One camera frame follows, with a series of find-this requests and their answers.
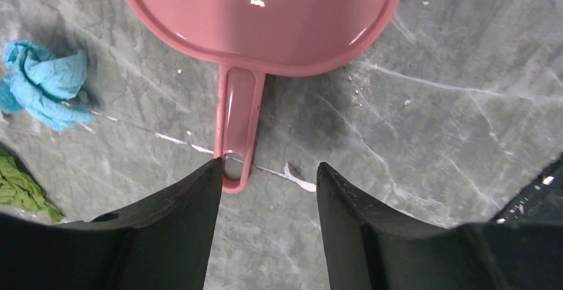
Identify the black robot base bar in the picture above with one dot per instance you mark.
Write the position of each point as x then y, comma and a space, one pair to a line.
539, 201

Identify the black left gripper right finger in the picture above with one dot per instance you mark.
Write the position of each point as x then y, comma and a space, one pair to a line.
370, 245

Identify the light blue scrap right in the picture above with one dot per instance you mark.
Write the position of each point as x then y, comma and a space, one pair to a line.
48, 87

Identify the green paper scrap centre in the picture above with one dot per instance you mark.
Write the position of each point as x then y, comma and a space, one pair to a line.
19, 190

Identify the pink dustpan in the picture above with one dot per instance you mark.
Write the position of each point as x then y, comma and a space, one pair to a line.
250, 39

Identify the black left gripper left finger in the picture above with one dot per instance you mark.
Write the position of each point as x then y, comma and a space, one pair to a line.
162, 241

